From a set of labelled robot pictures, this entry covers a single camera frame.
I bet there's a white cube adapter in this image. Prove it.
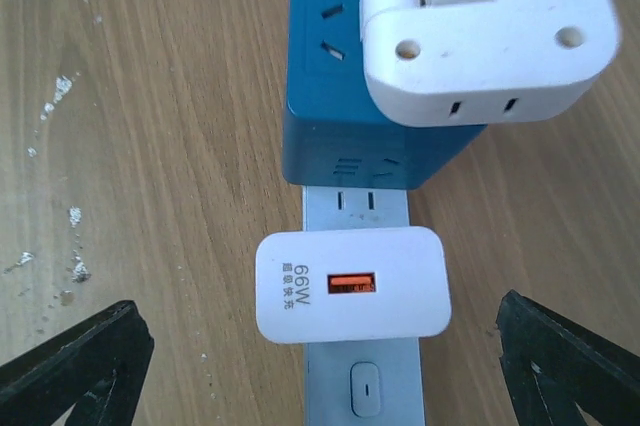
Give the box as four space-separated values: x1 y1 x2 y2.
360 0 621 127

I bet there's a white plug on blue strip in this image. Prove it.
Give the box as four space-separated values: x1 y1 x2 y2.
255 226 452 344

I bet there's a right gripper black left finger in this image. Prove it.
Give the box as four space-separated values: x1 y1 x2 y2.
1 300 155 425

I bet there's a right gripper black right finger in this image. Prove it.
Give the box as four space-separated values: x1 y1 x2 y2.
496 290 639 425

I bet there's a blue cube adapter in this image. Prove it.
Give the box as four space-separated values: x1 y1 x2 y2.
282 0 484 190

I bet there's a light blue power strip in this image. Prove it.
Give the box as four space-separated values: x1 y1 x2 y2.
302 186 426 425

